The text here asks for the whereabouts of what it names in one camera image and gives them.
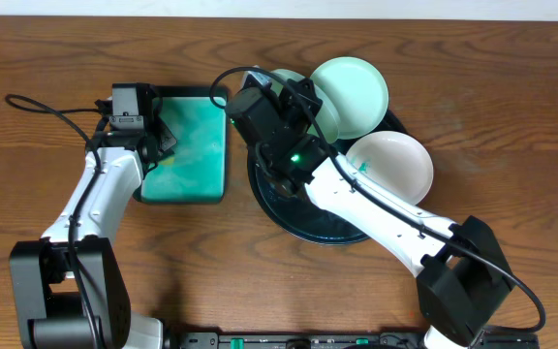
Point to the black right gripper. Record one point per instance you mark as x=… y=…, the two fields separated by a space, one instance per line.
x=303 y=97

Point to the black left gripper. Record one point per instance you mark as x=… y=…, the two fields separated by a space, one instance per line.
x=164 y=141

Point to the mint plate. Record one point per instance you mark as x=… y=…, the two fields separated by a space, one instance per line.
x=327 y=117
x=357 y=90

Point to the mint plate top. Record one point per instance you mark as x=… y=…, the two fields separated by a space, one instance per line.
x=357 y=90

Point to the yellow green sponge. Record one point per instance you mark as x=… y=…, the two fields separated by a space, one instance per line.
x=168 y=160

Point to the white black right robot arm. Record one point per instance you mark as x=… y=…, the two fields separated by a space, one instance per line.
x=461 y=272

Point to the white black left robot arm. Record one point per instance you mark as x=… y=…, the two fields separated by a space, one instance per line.
x=68 y=288

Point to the green rectangular soap tray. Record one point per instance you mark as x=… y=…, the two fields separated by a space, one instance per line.
x=199 y=173

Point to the round black tray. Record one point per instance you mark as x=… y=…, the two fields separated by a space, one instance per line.
x=298 y=217

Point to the white plate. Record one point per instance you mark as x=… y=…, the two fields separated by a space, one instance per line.
x=395 y=161

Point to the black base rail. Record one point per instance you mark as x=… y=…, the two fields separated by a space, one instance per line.
x=208 y=340

